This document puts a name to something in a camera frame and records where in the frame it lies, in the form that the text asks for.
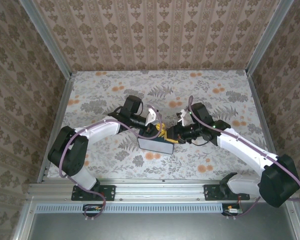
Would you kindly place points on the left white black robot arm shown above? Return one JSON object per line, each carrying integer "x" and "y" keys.
{"x": 100, "y": 127}

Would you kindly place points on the grey metal panel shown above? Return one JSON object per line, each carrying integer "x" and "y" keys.
{"x": 150, "y": 227}

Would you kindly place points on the floral table mat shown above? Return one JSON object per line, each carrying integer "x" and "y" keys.
{"x": 160, "y": 85}

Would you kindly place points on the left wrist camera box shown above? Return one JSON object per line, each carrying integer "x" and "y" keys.
{"x": 151, "y": 119}

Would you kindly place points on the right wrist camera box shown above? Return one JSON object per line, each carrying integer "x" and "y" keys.
{"x": 183, "y": 117}

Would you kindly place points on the blue starry painted tin box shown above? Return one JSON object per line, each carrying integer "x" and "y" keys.
{"x": 155, "y": 146}

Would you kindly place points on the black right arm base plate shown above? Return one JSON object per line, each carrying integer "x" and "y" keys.
{"x": 211, "y": 192}

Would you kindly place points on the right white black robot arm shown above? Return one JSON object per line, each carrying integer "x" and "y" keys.
{"x": 242, "y": 147}

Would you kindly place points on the aluminium mounting rail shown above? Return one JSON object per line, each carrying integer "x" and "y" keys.
{"x": 160, "y": 190}

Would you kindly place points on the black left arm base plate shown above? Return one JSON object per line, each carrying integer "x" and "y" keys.
{"x": 107, "y": 192}

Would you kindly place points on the aluminium frame post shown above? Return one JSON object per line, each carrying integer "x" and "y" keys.
{"x": 267, "y": 37}
{"x": 47, "y": 40}

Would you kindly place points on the small circuit board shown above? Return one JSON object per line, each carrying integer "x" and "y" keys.
{"x": 233, "y": 210}
{"x": 92, "y": 209}

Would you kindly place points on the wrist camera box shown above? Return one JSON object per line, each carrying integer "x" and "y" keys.
{"x": 151, "y": 119}
{"x": 183, "y": 117}

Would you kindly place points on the aluminium side rail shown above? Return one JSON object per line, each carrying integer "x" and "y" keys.
{"x": 62, "y": 110}
{"x": 260, "y": 107}

